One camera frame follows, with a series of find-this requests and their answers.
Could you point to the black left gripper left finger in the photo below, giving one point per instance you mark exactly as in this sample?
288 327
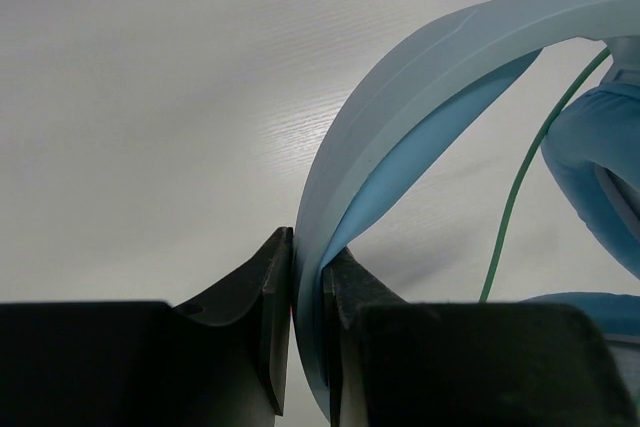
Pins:
217 359

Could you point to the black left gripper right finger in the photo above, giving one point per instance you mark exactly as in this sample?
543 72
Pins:
394 363

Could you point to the light blue headphones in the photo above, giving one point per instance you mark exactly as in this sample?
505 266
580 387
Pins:
426 92

